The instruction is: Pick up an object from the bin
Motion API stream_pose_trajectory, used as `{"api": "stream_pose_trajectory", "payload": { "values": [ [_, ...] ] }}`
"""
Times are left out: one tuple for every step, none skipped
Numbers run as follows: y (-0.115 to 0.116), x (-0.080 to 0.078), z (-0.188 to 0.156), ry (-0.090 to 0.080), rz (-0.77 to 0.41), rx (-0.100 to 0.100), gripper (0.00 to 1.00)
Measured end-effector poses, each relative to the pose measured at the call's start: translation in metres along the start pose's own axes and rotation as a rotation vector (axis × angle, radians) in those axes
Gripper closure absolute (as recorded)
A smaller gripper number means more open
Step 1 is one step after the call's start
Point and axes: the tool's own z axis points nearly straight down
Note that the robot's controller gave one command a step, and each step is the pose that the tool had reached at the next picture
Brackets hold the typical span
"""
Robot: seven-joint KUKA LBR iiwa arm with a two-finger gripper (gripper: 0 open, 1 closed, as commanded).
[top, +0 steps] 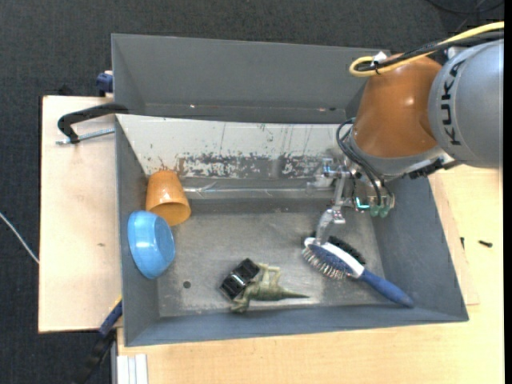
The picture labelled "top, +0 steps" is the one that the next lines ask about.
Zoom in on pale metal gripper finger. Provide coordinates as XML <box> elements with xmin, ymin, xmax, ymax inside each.
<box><xmin>306</xmin><ymin>157</ymin><xmax>342</xmax><ymax>197</ymax></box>
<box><xmin>315</xmin><ymin>208</ymin><xmax>347</xmax><ymax>247</ymax></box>

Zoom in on blue and white hairbrush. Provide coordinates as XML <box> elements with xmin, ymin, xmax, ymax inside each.
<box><xmin>300</xmin><ymin>234</ymin><xmax>415</xmax><ymax>310</ymax></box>

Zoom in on grey metal bin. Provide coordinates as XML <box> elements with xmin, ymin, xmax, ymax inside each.
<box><xmin>110</xmin><ymin>33</ymin><xmax>470</xmax><ymax>347</ymax></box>

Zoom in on green toy dinosaur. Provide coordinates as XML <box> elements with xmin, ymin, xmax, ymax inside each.
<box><xmin>230</xmin><ymin>262</ymin><xmax>311</xmax><ymax>314</ymax></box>

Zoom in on black glossy ridged block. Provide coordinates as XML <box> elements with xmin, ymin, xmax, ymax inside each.
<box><xmin>218</xmin><ymin>258</ymin><xmax>262</xmax><ymax>301</ymax></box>

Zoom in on orange plastic cup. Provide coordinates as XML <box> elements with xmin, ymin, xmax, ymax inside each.
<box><xmin>145</xmin><ymin>169</ymin><xmax>192</xmax><ymax>227</ymax></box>

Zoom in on blue plastic bowl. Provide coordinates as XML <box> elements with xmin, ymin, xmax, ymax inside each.
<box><xmin>126</xmin><ymin>210</ymin><xmax>177</xmax><ymax>280</ymax></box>

